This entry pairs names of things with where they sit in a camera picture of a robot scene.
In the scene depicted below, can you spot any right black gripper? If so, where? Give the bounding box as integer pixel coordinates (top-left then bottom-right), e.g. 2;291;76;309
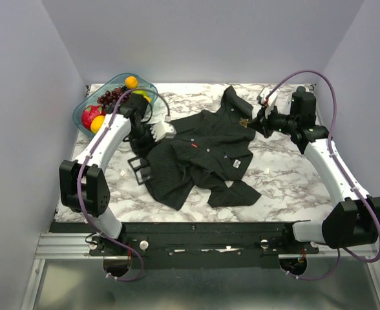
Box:
248;102;298;139

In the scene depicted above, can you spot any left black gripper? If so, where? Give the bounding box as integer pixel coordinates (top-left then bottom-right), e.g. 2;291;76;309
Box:
128;125;162;160

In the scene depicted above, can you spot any gold brooch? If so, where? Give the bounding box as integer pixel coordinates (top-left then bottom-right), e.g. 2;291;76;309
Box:
239;119;249;128

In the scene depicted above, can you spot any black pinstriped shirt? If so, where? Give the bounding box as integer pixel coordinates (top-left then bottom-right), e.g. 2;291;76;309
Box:
145;87;261;211

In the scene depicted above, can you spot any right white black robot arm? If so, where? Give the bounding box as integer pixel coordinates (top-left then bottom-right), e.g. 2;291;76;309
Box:
247;87;380;253

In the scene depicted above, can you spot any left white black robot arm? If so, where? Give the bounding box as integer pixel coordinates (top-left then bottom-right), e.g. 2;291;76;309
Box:
59;93;149;255

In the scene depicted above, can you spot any yellow lemon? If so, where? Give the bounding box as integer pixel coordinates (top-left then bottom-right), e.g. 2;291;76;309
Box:
132;90;151;103

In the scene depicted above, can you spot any orange yellow round fruit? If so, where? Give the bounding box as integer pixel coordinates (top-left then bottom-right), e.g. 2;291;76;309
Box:
90;115;105;134

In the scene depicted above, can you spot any dark red grape bunch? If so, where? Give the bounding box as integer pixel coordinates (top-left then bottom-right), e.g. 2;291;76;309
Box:
97;86;128;107

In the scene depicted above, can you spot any teal transparent fruit bowl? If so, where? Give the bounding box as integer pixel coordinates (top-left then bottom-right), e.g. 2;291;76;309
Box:
72;73;158;139

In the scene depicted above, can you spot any small orange fruit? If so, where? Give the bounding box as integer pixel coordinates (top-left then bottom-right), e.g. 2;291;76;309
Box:
125;76;139;89

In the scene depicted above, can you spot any pink dragon fruit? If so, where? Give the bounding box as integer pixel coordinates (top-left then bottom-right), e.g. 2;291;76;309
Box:
81;105;105;130

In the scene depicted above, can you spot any white bottle black cap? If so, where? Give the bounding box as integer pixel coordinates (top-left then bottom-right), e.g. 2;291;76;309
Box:
284;85;309;114

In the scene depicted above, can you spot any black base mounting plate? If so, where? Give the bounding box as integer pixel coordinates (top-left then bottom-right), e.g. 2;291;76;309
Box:
49;221;361;271

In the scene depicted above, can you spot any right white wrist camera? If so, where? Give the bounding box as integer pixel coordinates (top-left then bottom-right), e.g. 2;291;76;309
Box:
257;87;278;118

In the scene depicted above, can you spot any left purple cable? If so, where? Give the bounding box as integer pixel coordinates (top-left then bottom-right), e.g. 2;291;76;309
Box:
78;89;173;282

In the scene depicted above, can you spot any aluminium rail frame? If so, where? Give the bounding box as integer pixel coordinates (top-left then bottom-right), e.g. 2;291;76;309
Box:
22;233;380;309

